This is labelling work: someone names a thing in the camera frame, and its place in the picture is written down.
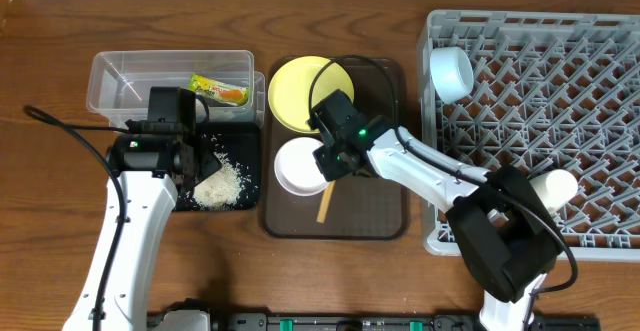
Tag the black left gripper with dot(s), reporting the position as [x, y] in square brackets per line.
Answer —
[189, 156]

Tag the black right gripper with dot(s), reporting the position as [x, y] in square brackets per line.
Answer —
[324, 138]

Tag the wooden chopstick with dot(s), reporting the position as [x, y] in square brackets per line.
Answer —
[324, 206]
[328, 206]

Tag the white bowl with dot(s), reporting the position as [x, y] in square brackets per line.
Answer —
[295, 167]

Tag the rice pile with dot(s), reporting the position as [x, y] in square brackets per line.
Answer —
[220, 186]

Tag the yellow plate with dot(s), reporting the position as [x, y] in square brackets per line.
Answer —
[288, 91]

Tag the green snack wrapper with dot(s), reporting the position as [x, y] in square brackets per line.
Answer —
[218, 91]

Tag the light blue bowl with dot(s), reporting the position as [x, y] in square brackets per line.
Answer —
[451, 74]

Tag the pale green cup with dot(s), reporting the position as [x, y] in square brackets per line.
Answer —
[555, 189]

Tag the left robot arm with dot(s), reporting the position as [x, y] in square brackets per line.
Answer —
[115, 295]

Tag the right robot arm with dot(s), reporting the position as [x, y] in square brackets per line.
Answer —
[501, 220]

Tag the grey dishwasher rack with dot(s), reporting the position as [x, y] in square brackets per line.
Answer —
[551, 91]

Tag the brown serving tray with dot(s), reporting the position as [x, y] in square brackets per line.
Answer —
[360, 208]

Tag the clear plastic bin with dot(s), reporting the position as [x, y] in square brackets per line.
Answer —
[120, 82]

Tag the black plastic tray bin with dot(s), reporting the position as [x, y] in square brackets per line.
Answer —
[240, 141]

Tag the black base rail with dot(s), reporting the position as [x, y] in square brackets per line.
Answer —
[263, 320]

